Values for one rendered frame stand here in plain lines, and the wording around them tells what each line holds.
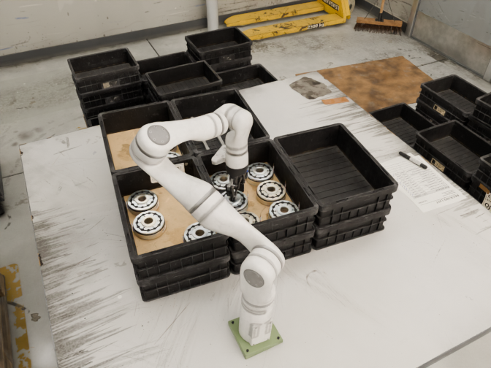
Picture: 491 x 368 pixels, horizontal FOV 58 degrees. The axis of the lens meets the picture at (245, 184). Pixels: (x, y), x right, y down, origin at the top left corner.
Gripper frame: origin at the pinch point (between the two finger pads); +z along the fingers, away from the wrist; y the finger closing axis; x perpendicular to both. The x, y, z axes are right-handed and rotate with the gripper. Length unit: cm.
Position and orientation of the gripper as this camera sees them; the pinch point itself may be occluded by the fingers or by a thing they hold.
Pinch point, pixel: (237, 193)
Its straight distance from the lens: 155.2
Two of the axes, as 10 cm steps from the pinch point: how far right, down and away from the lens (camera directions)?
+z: 0.1, 7.4, 6.7
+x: -9.1, -2.7, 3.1
